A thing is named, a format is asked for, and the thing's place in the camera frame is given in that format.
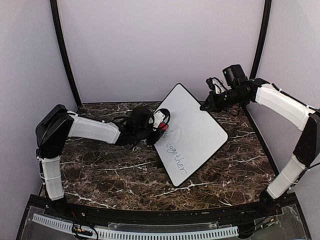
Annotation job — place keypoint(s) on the black right whiteboard foot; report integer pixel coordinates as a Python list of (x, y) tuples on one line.
[(159, 165)]

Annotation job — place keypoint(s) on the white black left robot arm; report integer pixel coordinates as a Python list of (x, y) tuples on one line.
[(61, 126)]

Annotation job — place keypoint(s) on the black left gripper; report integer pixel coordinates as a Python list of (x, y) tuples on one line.
[(154, 140)]

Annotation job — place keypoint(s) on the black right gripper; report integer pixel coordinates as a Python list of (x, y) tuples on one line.
[(213, 106)]

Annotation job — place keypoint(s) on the black curved front rail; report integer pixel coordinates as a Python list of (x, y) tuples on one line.
[(241, 214)]

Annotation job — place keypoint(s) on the red bone-shaped eraser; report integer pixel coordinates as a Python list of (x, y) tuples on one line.
[(163, 126)]

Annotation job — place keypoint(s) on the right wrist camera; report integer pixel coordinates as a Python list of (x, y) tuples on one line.
[(234, 76)]

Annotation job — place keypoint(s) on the white slotted cable duct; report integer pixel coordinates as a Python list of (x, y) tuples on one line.
[(121, 231)]

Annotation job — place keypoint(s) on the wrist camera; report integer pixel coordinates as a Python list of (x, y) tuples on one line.
[(143, 117), (234, 76)]

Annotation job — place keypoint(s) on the black corner post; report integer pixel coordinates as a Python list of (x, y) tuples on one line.
[(63, 51), (261, 38)]

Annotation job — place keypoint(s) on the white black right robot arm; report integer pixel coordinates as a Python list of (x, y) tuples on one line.
[(291, 129)]

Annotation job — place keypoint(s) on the white whiteboard black frame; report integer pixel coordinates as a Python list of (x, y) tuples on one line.
[(192, 138)]

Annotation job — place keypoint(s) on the black left corner post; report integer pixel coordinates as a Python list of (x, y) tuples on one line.
[(63, 51)]

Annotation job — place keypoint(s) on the black right corner post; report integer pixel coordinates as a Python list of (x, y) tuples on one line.
[(261, 38)]

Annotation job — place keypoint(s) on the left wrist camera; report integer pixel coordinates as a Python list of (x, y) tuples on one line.
[(143, 117)]

